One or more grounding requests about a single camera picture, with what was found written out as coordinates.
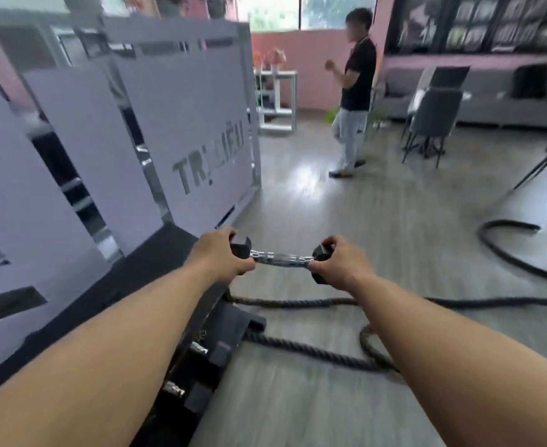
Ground grey sofa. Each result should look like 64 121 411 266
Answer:
375 65 547 129

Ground pink flowers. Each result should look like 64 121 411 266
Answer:
253 47 287 73

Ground grey dining chair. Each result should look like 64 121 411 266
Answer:
401 87 464 169

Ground person's left hand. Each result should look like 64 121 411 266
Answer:
183 226 257 287

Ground person's right forearm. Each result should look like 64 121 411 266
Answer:
347 275 547 447

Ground small black dumbbell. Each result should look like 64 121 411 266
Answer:
187 339 233 369
162 381 215 416

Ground person's right hand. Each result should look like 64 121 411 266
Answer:
308 235 379 294

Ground white shelf unit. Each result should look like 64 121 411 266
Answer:
255 70 298 135

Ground black hex dumbbell chrome handle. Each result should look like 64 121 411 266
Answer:
229 233 336 286

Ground window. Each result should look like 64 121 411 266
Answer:
235 0 378 32

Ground black battle rope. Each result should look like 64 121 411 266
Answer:
477 220 547 285
222 295 547 375

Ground wall picture display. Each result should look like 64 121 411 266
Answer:
387 0 547 56

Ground person's left forearm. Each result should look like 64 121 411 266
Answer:
0 261 219 447

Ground black bag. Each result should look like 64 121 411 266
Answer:
510 63 547 99

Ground dark chair back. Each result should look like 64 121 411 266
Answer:
429 66 471 89

